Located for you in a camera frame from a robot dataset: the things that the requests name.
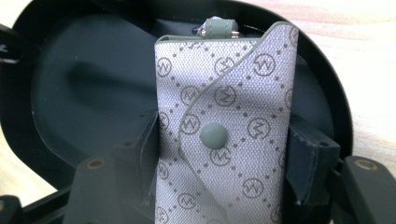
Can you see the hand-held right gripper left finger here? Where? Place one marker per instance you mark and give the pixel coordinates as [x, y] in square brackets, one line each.
[140, 174]

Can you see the black oval tray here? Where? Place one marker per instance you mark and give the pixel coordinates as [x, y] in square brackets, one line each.
[93, 109]

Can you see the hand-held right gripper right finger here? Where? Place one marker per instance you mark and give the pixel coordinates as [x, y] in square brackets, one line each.
[311, 161]

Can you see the grey patterned key pouch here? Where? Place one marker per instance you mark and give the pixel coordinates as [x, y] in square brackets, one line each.
[230, 124]

